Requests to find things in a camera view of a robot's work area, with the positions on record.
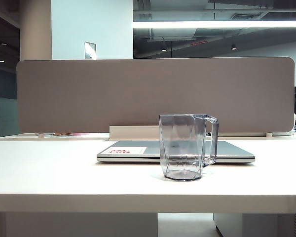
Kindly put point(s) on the white red laptop sticker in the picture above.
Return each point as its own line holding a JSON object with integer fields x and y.
{"x": 128, "y": 150}

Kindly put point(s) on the black pendant spotlight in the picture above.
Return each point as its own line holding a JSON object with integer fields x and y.
{"x": 233, "y": 47}

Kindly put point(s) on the clear faceted water cup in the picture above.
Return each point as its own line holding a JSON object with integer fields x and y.
{"x": 182, "y": 148}

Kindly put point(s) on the beige desk partition panel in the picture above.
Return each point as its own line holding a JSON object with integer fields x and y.
{"x": 138, "y": 93}

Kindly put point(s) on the silver Dell laptop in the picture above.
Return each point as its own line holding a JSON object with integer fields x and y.
{"x": 128, "y": 158}

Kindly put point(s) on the long linear ceiling light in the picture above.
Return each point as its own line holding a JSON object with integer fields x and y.
{"x": 212, "y": 24}

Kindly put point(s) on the pink paper sheet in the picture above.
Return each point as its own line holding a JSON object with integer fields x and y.
{"x": 80, "y": 134}

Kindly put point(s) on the framed wall poster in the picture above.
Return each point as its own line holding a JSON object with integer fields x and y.
{"x": 90, "y": 50}

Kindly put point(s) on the white under-desk cabinet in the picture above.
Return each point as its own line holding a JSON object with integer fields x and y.
{"x": 261, "y": 227}

